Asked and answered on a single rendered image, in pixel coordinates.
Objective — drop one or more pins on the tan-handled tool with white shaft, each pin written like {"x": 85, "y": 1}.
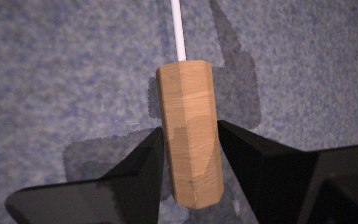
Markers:
{"x": 189, "y": 122}

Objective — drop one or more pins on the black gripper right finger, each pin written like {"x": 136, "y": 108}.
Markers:
{"x": 280, "y": 182}

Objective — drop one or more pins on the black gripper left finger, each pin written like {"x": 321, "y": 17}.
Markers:
{"x": 127, "y": 194}

